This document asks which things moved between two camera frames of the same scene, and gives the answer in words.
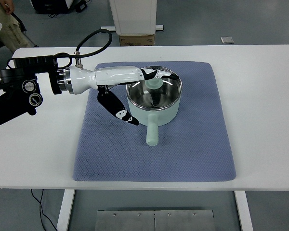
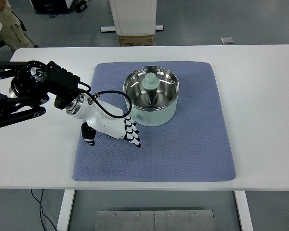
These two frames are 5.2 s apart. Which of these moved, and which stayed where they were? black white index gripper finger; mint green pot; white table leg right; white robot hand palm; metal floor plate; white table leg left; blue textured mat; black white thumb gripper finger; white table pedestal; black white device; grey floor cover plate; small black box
Moved: white robot hand palm; black white thumb gripper finger; black white index gripper finger; mint green pot
Stayed: white table leg right; white table leg left; small black box; white table pedestal; grey floor cover plate; blue textured mat; black white device; metal floor plate
